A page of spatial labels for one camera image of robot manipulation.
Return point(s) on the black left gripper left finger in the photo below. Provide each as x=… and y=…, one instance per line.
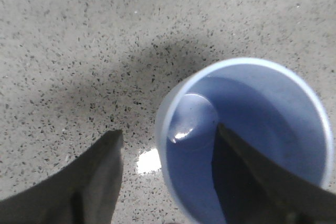
x=85, y=191

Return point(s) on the blue plastic cup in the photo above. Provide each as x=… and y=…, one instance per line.
x=264, y=103

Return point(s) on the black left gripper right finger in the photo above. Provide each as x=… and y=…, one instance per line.
x=300, y=200

